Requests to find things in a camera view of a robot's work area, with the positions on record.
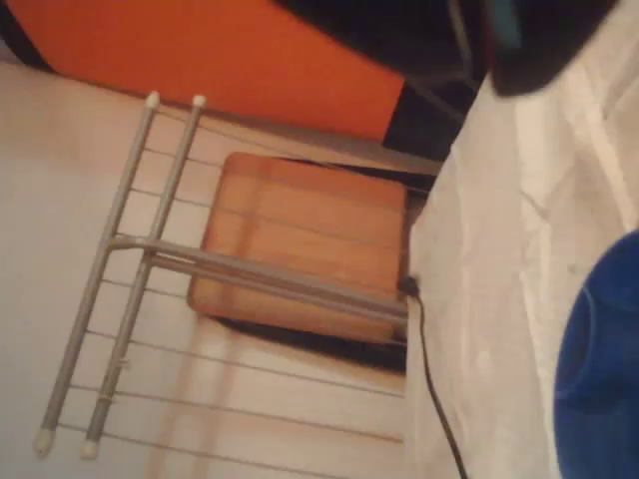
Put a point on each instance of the blue round object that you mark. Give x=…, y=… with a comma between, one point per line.
x=609, y=374

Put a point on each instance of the black bulky furniture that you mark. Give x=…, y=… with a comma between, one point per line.
x=399, y=30

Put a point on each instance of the white creased tablecloth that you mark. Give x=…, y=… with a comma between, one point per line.
x=499, y=249

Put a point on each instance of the wooden stool seat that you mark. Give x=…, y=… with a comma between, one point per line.
x=309, y=224

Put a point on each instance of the grey metal drying rack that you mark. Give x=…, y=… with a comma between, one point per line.
x=150, y=247

